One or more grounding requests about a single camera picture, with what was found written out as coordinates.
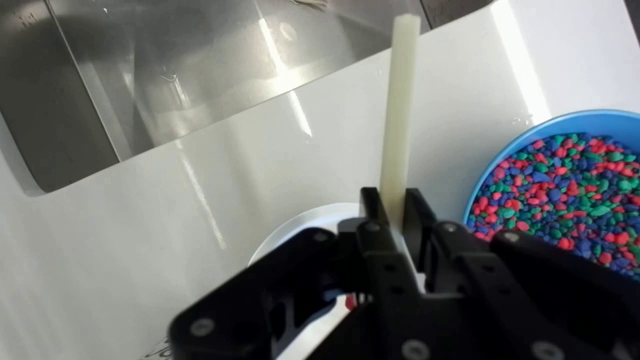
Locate cream plastic spoon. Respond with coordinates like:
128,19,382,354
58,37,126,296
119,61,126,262
379,14,424,275

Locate stainless steel sink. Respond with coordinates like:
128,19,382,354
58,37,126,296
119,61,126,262
0,0,499,195

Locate white bowl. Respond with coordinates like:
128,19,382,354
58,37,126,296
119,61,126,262
247,201,376,360

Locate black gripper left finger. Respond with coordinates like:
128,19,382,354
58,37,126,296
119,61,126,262
166,186,429,360

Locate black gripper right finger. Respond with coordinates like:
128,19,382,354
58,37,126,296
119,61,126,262
402,186,640,360

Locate blue plastic bowl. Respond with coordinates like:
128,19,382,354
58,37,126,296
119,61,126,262
460,108,640,281

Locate colourful gravel beads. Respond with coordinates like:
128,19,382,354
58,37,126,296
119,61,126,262
467,131,640,275

